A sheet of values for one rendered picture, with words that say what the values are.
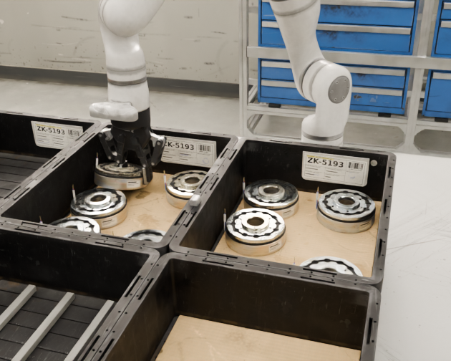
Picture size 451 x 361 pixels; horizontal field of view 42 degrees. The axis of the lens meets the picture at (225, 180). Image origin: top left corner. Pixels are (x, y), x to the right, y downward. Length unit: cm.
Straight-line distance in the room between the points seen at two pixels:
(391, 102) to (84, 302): 221
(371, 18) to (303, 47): 158
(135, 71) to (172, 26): 291
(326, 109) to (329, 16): 159
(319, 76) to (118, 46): 42
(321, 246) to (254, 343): 26
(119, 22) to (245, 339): 54
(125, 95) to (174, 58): 297
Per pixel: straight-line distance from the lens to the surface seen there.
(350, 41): 283
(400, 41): 282
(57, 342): 87
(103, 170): 114
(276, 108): 296
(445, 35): 281
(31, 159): 138
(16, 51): 461
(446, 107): 292
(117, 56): 104
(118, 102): 107
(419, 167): 159
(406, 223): 134
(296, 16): 115
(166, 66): 406
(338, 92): 124
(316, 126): 125
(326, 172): 114
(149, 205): 113
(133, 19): 101
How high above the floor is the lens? 141
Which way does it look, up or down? 29 degrees down
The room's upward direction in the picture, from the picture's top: 1 degrees counter-clockwise
